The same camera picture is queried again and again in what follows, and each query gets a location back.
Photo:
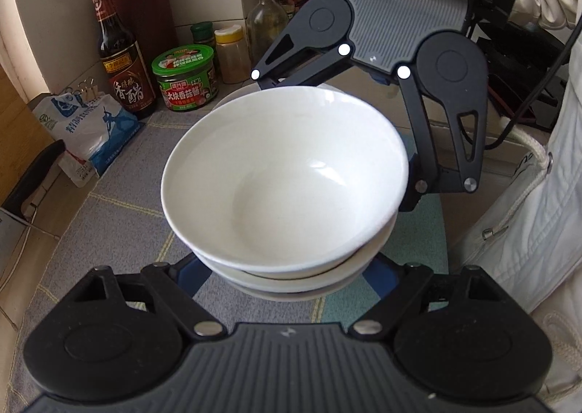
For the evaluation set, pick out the white and blue salt bag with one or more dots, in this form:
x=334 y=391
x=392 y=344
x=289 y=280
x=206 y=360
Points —
x=91 y=135

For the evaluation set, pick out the dark vinegar bottle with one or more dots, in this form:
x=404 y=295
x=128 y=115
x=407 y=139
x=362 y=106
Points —
x=125 y=76

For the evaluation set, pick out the dark red knife block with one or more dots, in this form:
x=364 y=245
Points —
x=150 y=8

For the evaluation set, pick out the yellow-cap spice jar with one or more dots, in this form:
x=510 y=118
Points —
x=232 y=58

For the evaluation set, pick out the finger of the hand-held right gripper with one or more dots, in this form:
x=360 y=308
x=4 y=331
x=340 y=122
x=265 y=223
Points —
x=416 y=194
x=313 y=65

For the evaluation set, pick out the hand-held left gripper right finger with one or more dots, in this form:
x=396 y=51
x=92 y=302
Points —
x=379 y=279

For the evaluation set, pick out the white jacket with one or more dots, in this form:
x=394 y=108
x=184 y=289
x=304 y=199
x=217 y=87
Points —
x=536 y=235

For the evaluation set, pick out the green sauce jar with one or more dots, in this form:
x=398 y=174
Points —
x=182 y=85

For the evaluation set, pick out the binder clip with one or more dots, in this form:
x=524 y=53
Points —
x=86 y=92

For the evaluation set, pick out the glass bottle red cap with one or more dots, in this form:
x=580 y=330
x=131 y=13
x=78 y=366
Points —
x=268 y=31

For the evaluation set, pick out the green-lid spice jar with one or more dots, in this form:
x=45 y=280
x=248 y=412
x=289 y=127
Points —
x=202 y=33

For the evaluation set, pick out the grey and teal checked towel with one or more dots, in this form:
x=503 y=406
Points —
x=113 y=222

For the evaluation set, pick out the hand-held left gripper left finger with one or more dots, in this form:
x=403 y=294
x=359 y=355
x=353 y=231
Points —
x=191 y=279

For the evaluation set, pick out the white plate fruit print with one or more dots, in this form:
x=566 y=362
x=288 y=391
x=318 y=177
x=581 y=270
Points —
x=232 y=97

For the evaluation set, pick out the bamboo cutting board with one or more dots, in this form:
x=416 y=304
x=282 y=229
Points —
x=18 y=131

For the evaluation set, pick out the white bowl pink flowers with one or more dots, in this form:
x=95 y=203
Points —
x=291 y=296
x=291 y=282
x=282 y=176

